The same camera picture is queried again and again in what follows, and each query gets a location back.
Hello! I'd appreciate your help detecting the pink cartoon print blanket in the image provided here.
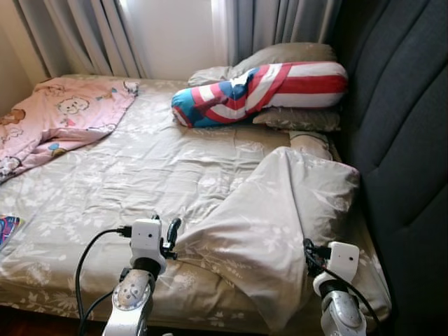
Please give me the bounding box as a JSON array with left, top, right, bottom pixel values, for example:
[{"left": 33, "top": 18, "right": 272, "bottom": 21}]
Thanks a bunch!
[{"left": 0, "top": 76, "right": 139, "bottom": 185}]

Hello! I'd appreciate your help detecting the beige floral bed sheet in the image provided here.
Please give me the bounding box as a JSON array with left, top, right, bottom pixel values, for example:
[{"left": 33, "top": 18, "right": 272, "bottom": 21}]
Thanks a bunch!
[{"left": 0, "top": 72, "right": 393, "bottom": 335}]

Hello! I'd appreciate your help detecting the pinkish beige pillow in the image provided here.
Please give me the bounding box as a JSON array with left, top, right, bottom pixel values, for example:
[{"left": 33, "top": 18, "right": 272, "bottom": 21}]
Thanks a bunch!
[{"left": 288, "top": 130, "right": 335, "bottom": 163}]

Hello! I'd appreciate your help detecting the flat grey floral pillow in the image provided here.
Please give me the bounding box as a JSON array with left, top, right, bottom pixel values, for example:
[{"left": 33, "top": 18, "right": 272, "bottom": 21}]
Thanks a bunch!
[{"left": 252, "top": 106, "right": 342, "bottom": 133}]

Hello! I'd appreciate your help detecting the dark grey upholstered headboard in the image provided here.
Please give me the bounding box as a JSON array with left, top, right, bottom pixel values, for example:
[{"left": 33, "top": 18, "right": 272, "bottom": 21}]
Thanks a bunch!
[{"left": 330, "top": 0, "right": 448, "bottom": 336}]

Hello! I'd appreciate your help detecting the small grey floral pillow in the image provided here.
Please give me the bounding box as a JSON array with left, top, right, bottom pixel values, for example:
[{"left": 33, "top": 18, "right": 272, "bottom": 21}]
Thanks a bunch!
[{"left": 187, "top": 66, "right": 236, "bottom": 88}]

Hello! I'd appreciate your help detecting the colourful comic book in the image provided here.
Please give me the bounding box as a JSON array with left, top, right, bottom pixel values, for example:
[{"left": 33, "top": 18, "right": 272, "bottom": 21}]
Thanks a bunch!
[{"left": 0, "top": 215, "right": 23, "bottom": 251}]

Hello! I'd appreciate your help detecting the red white blue striped pillow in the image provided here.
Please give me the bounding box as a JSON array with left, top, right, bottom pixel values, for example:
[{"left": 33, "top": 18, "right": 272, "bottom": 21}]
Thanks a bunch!
[{"left": 171, "top": 61, "right": 349, "bottom": 129}]

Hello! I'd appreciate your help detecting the grey pleated curtain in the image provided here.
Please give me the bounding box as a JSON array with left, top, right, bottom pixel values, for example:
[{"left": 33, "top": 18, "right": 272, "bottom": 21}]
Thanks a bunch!
[
  {"left": 14, "top": 0, "right": 151, "bottom": 79},
  {"left": 212, "top": 0, "right": 344, "bottom": 67}
]

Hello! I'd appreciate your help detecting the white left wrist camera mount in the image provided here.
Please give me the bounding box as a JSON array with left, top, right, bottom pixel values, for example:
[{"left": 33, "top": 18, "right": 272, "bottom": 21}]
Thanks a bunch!
[{"left": 129, "top": 218, "right": 167, "bottom": 275}]

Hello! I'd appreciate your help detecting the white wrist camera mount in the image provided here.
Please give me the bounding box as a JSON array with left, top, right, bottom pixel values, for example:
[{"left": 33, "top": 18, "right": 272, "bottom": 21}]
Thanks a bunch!
[
  {"left": 325, "top": 241, "right": 361, "bottom": 282},
  {"left": 129, "top": 218, "right": 167, "bottom": 275}
]

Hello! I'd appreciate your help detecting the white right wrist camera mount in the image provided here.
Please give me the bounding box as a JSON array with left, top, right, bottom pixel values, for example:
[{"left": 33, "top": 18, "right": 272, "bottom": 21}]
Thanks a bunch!
[{"left": 325, "top": 241, "right": 361, "bottom": 282}]

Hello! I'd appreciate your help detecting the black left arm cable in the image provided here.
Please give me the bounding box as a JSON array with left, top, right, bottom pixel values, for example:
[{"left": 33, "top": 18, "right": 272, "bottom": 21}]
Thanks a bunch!
[{"left": 74, "top": 225, "right": 134, "bottom": 336}]

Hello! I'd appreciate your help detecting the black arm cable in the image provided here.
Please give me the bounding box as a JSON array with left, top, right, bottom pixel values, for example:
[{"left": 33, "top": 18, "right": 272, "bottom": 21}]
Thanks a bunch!
[
  {"left": 74, "top": 225, "right": 134, "bottom": 336},
  {"left": 302, "top": 252, "right": 382, "bottom": 330}
]

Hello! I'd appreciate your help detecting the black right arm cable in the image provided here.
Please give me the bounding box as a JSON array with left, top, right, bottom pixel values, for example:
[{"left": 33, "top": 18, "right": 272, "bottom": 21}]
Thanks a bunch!
[{"left": 302, "top": 252, "right": 382, "bottom": 330}]

